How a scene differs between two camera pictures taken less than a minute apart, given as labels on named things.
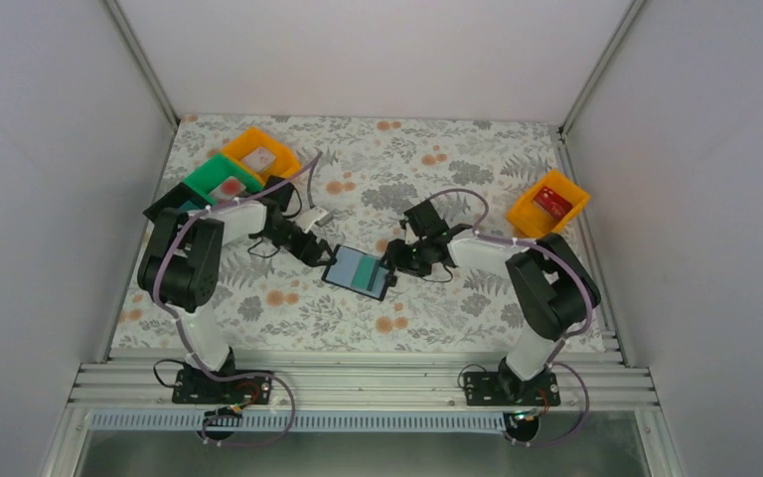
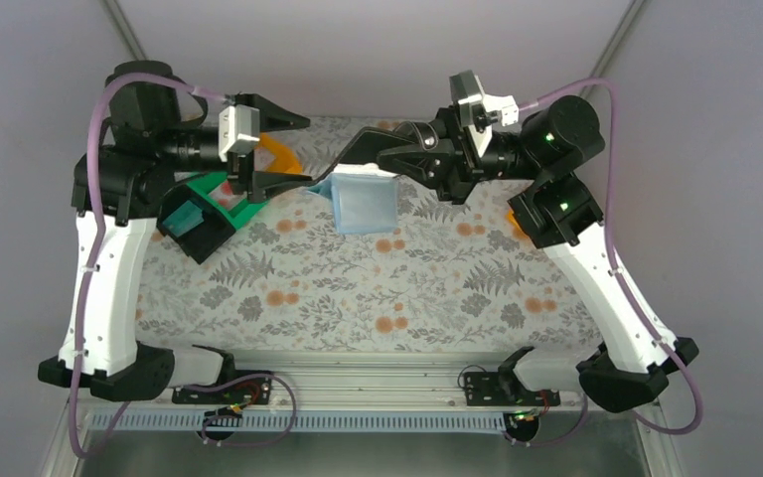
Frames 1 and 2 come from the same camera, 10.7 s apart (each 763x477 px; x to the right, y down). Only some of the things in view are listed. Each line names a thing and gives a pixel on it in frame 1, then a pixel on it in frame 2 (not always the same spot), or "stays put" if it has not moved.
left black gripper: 315,249 -> 245,165
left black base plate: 200,387 stays put
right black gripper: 400,260 -> 454,156
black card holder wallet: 359,271 -> 362,203
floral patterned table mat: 389,195 stays put
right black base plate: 498,389 stays put
